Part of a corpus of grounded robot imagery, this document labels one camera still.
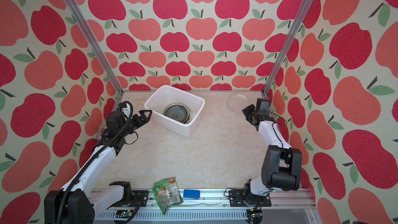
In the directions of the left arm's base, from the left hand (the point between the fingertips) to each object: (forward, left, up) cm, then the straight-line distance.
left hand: (148, 115), depth 80 cm
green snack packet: (-32, -11, -20) cm, 40 cm away
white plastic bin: (+23, -7, -7) cm, 25 cm away
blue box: (-33, -24, -20) cm, 45 cm away
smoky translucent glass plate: (+15, -13, -15) cm, 25 cm away
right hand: (+7, -55, -6) cm, 56 cm away
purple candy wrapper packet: (+1, +34, -20) cm, 39 cm away
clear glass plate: (+15, -51, -6) cm, 54 cm away
